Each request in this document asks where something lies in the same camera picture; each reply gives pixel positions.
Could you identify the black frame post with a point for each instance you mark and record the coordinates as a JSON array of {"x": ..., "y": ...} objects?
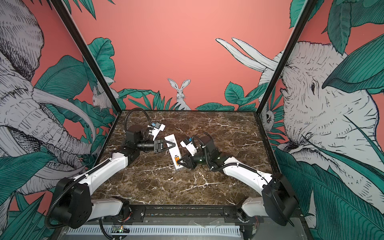
[
  {"x": 302, "y": 21},
  {"x": 66, "y": 18}
]

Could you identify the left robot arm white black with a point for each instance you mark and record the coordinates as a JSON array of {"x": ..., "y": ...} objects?
[{"x": 72, "y": 205}]

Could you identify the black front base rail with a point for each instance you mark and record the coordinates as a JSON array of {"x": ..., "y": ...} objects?
[{"x": 230, "y": 213}]

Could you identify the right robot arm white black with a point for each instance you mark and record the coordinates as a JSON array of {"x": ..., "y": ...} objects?
[{"x": 277, "y": 200}]

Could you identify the left black frame post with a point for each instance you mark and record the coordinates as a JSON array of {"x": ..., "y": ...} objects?
[{"x": 66, "y": 18}]

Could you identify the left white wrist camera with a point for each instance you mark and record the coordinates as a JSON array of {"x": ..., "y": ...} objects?
[{"x": 157, "y": 130}]

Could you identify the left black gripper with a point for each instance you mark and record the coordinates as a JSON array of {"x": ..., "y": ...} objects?
[{"x": 158, "y": 146}]

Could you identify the right black frame post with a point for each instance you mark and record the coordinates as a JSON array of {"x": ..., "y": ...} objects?
[{"x": 302, "y": 21}]

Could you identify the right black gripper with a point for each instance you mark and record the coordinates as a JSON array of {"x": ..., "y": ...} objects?
[{"x": 190, "y": 165}]

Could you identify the white remote control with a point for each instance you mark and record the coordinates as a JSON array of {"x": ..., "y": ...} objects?
[{"x": 174, "y": 151}]

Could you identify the white slotted cable duct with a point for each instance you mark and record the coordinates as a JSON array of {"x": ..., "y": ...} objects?
[{"x": 153, "y": 230}]

